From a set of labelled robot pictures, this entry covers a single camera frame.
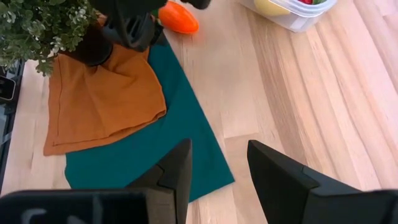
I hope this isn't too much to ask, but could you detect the black table-level camera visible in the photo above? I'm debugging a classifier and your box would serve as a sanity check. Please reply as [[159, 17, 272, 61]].
[[0, 76, 17, 104]]

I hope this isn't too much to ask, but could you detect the yellow toy lemon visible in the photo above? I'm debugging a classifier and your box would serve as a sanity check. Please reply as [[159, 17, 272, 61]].
[[253, 0, 292, 17]]

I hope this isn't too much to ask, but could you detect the artificial plant in black pot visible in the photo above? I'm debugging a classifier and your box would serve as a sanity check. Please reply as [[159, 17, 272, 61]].
[[0, 0, 114, 78]]

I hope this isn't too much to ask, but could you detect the orange cloth napkin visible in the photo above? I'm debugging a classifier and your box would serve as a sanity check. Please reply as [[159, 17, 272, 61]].
[[43, 14, 168, 156]]

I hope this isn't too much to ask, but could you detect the teal cloth napkin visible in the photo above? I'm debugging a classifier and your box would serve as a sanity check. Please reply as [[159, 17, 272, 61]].
[[64, 32, 236, 203]]

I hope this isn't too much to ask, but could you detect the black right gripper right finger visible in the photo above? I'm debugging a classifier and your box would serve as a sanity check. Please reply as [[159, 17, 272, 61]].
[[248, 139, 398, 224]]

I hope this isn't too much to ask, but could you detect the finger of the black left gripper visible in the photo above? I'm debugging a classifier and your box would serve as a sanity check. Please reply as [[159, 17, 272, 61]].
[[180, 0, 212, 10], [102, 11, 165, 53]]

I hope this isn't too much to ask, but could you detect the black aluminium table frame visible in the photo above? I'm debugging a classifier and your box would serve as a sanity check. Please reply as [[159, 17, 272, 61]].
[[0, 58, 25, 194]]

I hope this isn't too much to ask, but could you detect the orange toy carrot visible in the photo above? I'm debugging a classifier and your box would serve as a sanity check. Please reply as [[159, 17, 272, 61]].
[[151, 1, 200, 35]]

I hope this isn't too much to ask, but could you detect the clear plastic tupperware container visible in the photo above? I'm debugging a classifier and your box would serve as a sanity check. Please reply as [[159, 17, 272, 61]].
[[238, 0, 338, 34]]

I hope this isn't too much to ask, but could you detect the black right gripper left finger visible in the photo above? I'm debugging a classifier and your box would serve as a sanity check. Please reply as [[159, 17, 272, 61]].
[[0, 139, 193, 224]]

